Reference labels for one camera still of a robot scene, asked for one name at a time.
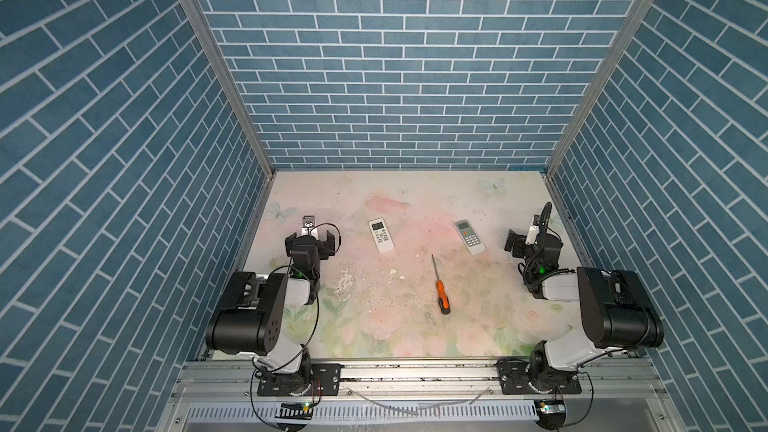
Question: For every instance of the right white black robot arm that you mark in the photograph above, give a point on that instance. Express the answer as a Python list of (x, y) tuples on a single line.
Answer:
[(616, 313)]

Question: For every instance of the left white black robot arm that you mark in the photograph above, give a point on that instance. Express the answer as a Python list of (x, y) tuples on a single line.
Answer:
[(248, 318)]

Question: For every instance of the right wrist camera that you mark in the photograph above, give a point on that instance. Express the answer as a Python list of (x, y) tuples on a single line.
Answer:
[(532, 233)]

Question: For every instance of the white perforated cable duct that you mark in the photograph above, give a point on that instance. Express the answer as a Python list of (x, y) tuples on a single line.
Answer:
[(364, 413)]

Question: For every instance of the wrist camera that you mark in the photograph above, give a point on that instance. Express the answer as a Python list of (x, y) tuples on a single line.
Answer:
[(308, 225), (532, 233)]

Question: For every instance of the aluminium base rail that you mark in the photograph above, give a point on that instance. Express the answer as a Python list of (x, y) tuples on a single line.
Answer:
[(618, 394)]

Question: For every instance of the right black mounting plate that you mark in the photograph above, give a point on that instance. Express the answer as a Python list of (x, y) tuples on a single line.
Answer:
[(518, 377)]

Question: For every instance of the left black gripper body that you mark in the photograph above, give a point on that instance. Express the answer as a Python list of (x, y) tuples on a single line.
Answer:
[(323, 249)]

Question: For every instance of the black mounting plate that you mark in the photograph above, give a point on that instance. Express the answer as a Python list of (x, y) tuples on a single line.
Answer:
[(518, 377), (325, 375)]

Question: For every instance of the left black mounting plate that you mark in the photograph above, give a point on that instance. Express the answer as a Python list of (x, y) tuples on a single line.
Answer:
[(325, 375)]

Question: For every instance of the white remote control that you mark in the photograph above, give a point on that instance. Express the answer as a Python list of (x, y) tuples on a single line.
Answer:
[(381, 236), (469, 237)]

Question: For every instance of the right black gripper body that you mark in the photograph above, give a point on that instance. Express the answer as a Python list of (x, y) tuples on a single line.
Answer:
[(524, 251)]

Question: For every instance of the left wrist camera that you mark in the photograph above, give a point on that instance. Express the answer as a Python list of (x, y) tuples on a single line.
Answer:
[(308, 225)]

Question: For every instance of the orange handled screwdriver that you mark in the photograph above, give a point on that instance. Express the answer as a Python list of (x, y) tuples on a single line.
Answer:
[(442, 297)]

